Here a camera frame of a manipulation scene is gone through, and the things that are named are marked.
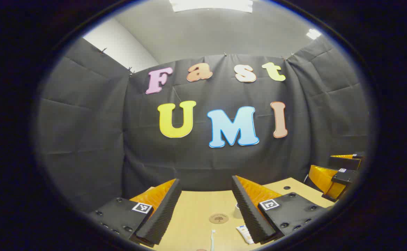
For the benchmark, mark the black backdrop cloth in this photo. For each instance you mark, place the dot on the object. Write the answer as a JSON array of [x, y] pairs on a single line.
[[84, 122]]

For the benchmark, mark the round cork coaster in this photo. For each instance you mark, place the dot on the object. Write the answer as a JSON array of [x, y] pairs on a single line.
[[218, 218]]

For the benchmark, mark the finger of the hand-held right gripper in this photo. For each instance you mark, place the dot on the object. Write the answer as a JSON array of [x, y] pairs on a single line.
[[346, 163], [344, 177]]

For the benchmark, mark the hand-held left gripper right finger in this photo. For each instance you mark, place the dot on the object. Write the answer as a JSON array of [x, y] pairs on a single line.
[[248, 212]]

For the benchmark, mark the light wooden desktop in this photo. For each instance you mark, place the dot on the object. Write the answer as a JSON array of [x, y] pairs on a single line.
[[196, 209]]

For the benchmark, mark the small ceiling light panel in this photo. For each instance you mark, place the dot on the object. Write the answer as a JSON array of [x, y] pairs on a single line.
[[313, 33]]

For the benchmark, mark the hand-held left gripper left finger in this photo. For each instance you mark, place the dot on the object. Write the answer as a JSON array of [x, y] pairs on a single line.
[[165, 216]]

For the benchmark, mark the pale green toothbrush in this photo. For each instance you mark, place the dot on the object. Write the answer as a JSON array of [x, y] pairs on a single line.
[[212, 240]]

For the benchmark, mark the large ceiling light panel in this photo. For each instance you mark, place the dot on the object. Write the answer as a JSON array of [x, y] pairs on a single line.
[[210, 5]]

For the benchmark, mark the white toothpaste tube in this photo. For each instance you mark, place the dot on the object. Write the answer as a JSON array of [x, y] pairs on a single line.
[[245, 234]]

